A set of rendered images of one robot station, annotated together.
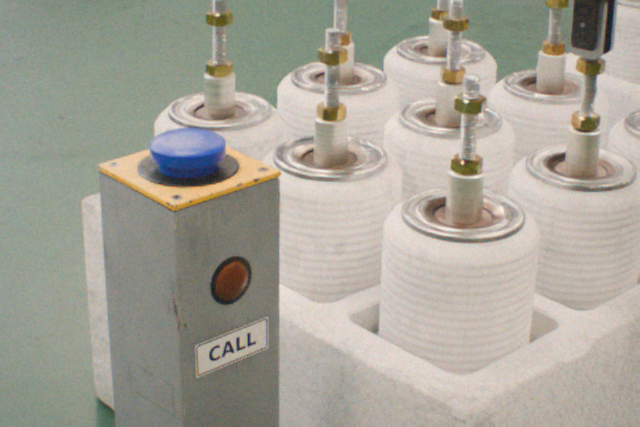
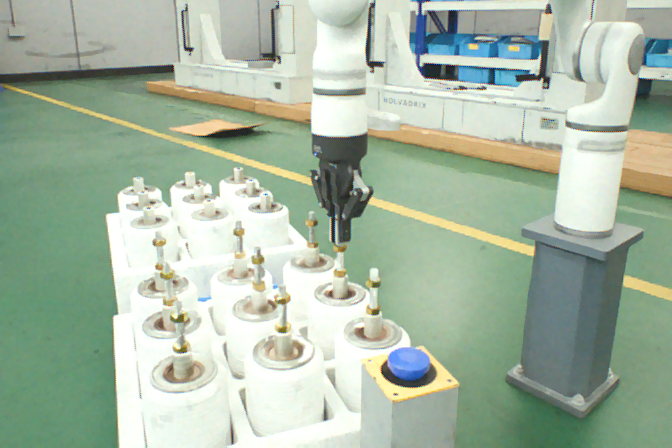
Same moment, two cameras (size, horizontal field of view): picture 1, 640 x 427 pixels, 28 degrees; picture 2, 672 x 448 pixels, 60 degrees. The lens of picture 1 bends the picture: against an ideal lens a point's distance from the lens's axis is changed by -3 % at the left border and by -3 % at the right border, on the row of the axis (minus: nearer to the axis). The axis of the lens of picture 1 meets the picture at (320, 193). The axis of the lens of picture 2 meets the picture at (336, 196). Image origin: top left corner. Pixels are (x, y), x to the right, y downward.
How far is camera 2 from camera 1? 0.75 m
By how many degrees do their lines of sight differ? 64
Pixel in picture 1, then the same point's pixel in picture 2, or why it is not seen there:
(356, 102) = (205, 327)
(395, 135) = (258, 328)
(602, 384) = not seen: hidden behind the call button
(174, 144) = (415, 361)
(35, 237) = not seen: outside the picture
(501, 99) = (238, 290)
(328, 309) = (342, 416)
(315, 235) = (316, 388)
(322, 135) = (288, 341)
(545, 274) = not seen: hidden behind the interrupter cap
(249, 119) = (210, 364)
